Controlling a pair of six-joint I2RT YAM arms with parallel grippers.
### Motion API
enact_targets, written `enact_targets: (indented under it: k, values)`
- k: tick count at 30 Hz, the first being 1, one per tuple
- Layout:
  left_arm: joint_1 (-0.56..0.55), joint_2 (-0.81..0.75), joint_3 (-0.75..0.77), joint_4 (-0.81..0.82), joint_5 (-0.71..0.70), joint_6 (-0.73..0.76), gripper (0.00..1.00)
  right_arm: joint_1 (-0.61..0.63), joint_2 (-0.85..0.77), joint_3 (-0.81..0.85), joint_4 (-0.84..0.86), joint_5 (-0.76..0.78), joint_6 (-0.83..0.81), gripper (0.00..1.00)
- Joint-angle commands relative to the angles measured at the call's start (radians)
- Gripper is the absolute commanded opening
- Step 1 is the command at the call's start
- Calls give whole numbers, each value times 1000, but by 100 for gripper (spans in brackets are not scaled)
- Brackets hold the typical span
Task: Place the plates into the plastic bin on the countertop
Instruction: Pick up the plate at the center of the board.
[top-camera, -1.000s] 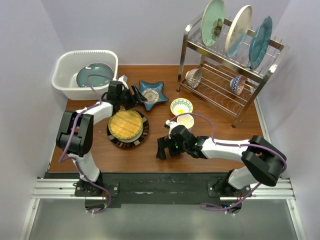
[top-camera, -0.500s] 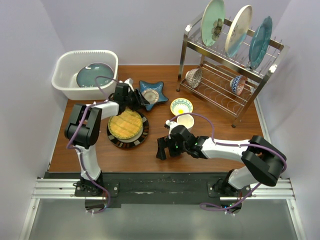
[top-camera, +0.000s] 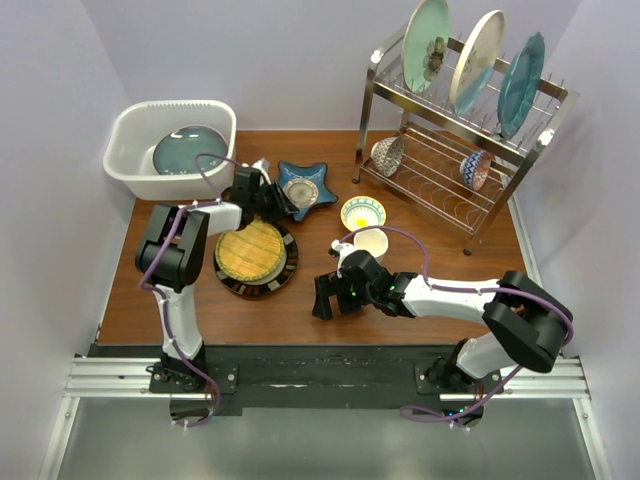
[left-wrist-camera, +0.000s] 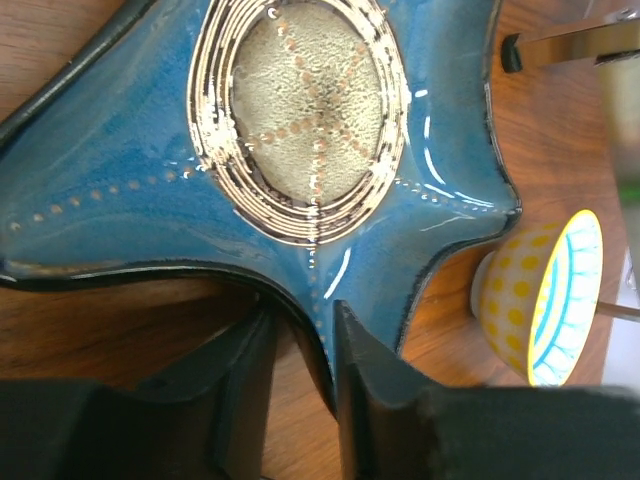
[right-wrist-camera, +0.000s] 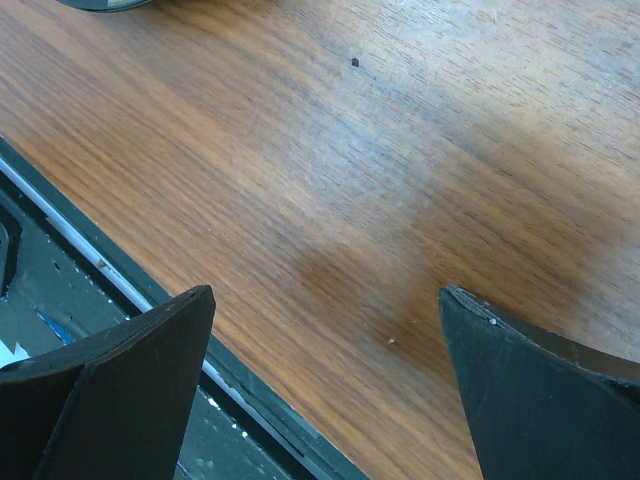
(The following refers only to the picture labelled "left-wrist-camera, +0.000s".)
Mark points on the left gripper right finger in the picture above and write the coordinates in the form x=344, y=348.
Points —
x=396, y=423

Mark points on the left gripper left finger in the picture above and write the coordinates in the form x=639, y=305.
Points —
x=202, y=417

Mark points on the dark blue trivet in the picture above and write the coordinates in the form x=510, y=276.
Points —
x=323, y=151

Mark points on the yellow teal patterned bowl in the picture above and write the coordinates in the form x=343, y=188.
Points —
x=535, y=297

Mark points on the steel dish rack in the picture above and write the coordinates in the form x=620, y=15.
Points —
x=609, y=37

